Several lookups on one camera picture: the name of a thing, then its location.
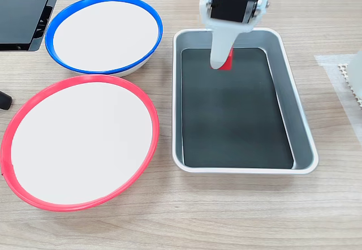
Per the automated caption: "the translucent plastic sheet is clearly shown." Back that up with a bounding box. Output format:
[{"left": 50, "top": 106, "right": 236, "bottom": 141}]
[{"left": 313, "top": 53, "right": 362, "bottom": 146}]

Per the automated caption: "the silver metal tray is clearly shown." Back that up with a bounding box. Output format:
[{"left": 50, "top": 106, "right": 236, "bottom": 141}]
[{"left": 171, "top": 28, "right": 320, "bottom": 175}]

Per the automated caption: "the black tray liner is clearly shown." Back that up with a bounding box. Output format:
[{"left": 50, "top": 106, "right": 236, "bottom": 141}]
[{"left": 180, "top": 48, "right": 295, "bottom": 169}]

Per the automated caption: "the red rimmed white dish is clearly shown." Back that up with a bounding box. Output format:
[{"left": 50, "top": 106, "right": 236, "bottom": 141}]
[{"left": 0, "top": 74, "right": 160, "bottom": 213}]

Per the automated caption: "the white mesh mat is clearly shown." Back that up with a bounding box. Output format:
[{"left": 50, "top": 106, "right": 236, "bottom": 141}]
[{"left": 336, "top": 63, "right": 362, "bottom": 110}]

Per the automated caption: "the black flat device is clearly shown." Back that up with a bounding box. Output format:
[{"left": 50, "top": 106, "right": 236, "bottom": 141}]
[{"left": 0, "top": 0, "right": 65, "bottom": 52}]

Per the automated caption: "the black cylindrical knob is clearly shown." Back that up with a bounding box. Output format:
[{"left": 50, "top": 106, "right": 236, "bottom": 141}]
[{"left": 0, "top": 90, "right": 14, "bottom": 111}]

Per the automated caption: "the blue rimmed white dish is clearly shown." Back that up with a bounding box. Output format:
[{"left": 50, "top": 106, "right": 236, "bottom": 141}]
[{"left": 44, "top": 0, "right": 164, "bottom": 77}]

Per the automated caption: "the red cube block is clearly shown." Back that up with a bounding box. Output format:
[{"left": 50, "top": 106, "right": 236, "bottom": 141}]
[{"left": 218, "top": 48, "right": 235, "bottom": 71}]

